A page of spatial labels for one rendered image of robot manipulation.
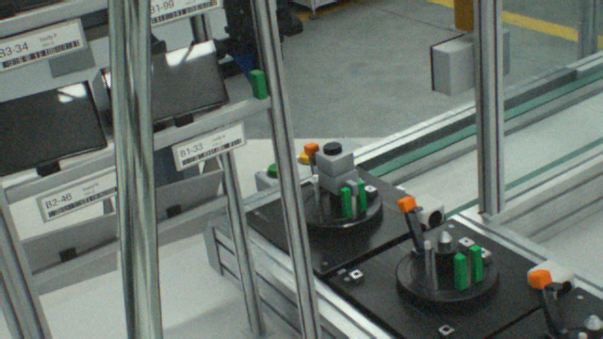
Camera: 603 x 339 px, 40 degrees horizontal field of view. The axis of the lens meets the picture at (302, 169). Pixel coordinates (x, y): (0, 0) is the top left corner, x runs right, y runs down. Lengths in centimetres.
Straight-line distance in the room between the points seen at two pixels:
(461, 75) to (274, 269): 40
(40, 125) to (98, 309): 60
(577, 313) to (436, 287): 18
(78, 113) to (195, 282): 61
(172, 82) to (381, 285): 44
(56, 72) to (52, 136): 342
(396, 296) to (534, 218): 35
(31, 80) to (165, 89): 337
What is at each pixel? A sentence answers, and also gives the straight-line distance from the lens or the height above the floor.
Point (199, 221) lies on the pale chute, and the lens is 127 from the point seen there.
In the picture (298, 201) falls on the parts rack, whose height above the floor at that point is 117.
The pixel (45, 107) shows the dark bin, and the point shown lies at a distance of 92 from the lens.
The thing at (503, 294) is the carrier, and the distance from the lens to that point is 117.
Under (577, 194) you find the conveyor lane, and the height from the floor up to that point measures 92.
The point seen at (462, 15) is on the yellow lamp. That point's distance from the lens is 124.
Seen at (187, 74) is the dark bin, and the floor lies 134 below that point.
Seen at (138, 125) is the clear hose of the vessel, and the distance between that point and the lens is 21.
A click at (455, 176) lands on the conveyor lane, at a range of 156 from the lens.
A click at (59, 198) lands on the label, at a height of 129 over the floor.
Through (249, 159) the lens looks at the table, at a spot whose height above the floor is 86.
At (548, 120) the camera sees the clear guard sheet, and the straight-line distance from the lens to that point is 140.
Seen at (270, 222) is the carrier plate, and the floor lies 97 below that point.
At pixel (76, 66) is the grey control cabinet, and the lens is 435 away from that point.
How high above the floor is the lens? 167
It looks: 27 degrees down
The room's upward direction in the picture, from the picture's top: 8 degrees counter-clockwise
